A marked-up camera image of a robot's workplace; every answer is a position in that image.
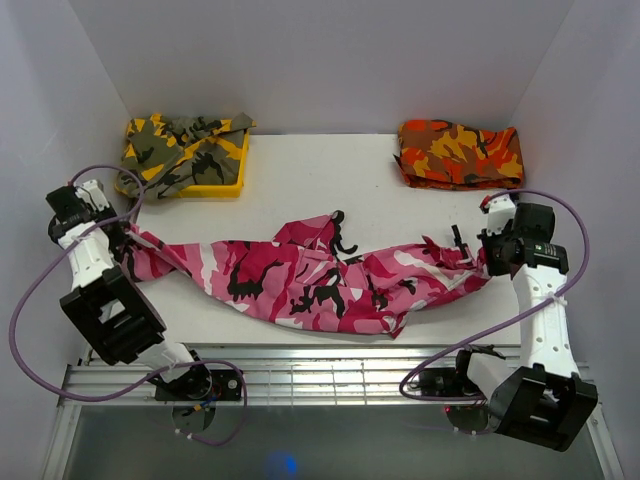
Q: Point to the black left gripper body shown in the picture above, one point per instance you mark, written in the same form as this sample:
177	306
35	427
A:
116	234

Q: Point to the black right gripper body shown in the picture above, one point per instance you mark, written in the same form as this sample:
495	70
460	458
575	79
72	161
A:
494	246

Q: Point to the pink camouflage trousers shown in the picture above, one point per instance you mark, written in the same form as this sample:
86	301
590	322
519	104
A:
303	278

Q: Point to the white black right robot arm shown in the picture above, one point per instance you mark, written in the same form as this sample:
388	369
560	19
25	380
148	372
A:
543	401

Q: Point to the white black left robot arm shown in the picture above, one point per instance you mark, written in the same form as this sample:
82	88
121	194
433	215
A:
105	305

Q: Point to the green yellow camouflage trousers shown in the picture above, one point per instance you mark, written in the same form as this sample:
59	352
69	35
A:
188	128

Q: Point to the orange camouflage folded trousers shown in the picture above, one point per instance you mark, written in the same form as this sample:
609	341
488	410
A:
438	154

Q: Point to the yellow plastic tray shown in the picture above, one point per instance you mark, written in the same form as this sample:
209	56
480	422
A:
163	168

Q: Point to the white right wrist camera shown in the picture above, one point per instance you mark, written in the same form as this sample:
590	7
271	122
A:
499	210

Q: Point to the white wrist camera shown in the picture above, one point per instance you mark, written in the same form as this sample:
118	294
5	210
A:
499	210
92	195

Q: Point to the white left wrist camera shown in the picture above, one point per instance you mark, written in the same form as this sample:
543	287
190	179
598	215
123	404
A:
92	195

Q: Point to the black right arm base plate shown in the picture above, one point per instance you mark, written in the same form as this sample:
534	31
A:
446	382

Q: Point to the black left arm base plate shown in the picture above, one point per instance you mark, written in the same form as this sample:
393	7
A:
200	384

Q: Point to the aluminium rail frame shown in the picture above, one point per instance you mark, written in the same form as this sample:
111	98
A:
283	375

